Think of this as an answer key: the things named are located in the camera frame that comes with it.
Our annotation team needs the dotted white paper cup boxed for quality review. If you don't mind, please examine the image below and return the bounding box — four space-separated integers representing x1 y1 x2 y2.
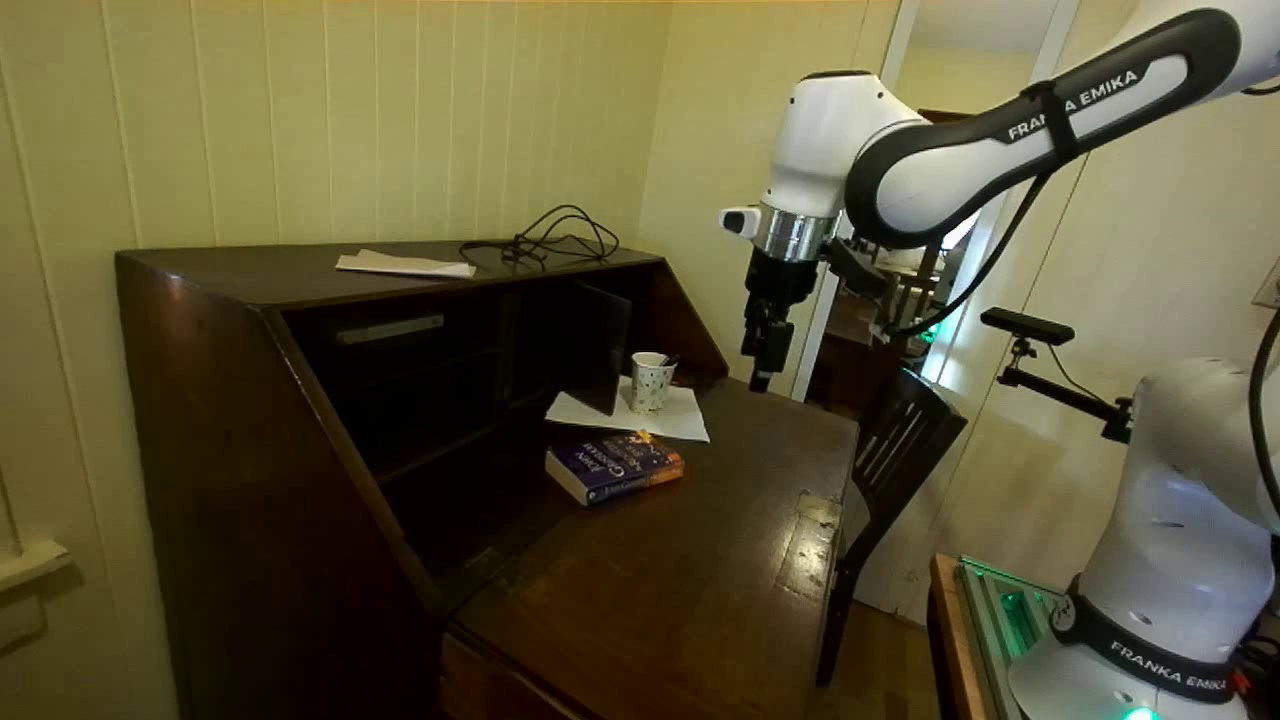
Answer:
629 347 679 415

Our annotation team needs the dark wooden secretary cabinet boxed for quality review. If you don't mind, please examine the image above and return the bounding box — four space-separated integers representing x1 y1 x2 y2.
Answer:
111 236 865 720

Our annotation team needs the dark wooden slatted chair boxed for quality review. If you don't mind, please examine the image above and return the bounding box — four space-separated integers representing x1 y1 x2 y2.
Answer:
814 365 972 691

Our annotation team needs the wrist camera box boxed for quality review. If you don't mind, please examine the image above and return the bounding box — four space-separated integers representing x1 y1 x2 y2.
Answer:
717 199 768 248

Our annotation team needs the black coiled cable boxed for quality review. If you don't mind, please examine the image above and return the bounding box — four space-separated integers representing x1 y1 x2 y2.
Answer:
455 199 629 272

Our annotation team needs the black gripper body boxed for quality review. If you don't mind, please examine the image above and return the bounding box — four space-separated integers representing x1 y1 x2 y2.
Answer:
738 245 824 365

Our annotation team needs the white paper sheet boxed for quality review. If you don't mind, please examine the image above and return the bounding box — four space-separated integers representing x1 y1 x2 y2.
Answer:
542 384 717 448

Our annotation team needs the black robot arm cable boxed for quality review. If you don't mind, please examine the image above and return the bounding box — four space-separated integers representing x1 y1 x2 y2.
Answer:
882 75 1087 339

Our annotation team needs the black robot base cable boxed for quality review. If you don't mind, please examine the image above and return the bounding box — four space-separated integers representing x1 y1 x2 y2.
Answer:
1246 302 1280 528

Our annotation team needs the white folded paper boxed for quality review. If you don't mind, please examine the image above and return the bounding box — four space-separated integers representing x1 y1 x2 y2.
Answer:
331 245 482 284

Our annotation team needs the black camera on stand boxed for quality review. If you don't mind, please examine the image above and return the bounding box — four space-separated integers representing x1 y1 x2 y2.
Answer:
978 302 1139 448

